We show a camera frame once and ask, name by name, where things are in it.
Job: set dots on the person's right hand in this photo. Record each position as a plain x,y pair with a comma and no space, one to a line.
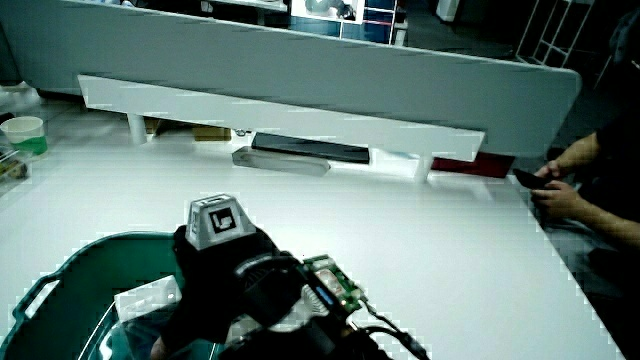
225,280

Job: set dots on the white milk carton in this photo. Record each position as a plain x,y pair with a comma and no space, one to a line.
145,299

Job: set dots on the clear glass plate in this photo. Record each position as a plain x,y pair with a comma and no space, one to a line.
120,337

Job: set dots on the person's right forearm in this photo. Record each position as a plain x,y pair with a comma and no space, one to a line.
310,347

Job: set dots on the another person's forearm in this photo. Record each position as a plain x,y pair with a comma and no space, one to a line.
612,225
582,152

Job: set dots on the grey flat case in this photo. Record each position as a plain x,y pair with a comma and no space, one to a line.
280,162

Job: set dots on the green plastic tray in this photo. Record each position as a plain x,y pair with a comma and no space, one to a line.
95,270

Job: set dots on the brown cardboard box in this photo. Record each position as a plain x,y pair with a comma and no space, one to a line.
212,133

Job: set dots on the black flat keyboard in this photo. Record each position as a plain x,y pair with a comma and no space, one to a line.
310,148

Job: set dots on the white desk shelf riser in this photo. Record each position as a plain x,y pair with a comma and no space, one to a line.
280,120

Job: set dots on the grey desk partition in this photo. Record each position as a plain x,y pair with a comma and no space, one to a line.
300,65

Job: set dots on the clear plastic container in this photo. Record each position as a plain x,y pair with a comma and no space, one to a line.
12,167

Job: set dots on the white and green paper cup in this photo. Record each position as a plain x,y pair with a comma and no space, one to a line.
26,134

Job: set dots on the red flat box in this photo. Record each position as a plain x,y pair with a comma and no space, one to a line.
475,166

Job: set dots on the white shelf with blue bins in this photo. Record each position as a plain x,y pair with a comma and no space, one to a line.
350,17

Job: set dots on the black phone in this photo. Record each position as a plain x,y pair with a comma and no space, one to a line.
531,179

